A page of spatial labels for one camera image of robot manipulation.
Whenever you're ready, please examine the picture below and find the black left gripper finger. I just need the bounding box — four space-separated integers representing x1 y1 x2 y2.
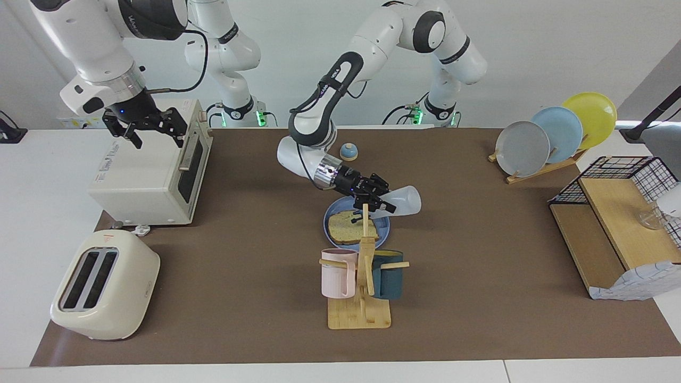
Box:
370 172 394 194
351 193 398 215

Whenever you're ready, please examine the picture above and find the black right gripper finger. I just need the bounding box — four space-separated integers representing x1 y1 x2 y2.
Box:
158 107 189 149
102 111 144 151

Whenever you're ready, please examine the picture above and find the translucent seasoning bottle blue cap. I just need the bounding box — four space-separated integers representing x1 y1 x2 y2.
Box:
351 186 422 221

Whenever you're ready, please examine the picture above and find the toasted bread slice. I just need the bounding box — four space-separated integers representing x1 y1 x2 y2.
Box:
327 209 379 245

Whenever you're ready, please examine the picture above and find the periwinkle blue plate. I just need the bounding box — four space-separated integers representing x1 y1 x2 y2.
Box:
323 195 391 252

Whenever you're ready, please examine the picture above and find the wooden plate rack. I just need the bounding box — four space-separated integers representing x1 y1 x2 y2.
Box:
488 149 589 185

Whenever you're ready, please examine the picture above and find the grey plate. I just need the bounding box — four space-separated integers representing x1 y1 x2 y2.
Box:
495 121 551 178

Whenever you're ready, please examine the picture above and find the light blue plate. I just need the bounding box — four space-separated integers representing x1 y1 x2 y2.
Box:
531 106 584 164

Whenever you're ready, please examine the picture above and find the yellow plate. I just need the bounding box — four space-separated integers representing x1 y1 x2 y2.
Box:
562 92 618 151

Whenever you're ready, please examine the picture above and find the white toaster oven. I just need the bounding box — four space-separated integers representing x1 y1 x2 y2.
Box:
88 98 213 226

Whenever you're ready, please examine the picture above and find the white power box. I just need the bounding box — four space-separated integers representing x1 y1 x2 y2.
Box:
57 113 110 129

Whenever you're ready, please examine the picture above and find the dark teal mug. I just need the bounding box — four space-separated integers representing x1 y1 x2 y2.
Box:
371 250 405 299

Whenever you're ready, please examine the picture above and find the pink mug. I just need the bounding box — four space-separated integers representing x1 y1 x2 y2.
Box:
321 248 358 298

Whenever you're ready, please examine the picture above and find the black desk object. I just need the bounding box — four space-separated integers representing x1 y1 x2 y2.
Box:
0 110 28 144

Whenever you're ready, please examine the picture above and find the wooden mug tree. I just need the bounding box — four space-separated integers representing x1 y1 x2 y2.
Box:
319 204 410 330

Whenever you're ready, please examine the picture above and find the cream two-slot toaster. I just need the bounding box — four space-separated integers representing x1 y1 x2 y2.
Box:
51 220 161 341

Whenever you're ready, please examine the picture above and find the brown table mat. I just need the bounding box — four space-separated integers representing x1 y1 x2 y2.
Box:
30 127 681 368

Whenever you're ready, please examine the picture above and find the wooden box with mesh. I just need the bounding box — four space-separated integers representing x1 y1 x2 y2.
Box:
589 184 681 301

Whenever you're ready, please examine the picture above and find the clear glass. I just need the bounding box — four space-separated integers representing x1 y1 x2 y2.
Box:
638 207 666 230

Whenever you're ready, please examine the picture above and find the black base power cable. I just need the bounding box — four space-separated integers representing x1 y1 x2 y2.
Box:
205 101 227 127
381 87 429 126

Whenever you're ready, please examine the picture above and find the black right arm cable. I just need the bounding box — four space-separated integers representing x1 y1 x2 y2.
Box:
144 29 208 95

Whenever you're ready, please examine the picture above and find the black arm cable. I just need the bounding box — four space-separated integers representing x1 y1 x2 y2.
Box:
289 74 369 181
144 29 208 95

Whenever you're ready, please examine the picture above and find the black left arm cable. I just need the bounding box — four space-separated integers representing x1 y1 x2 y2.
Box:
289 74 369 181

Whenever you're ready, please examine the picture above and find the wooden shelf with wire basket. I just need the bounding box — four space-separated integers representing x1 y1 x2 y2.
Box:
548 156 681 298

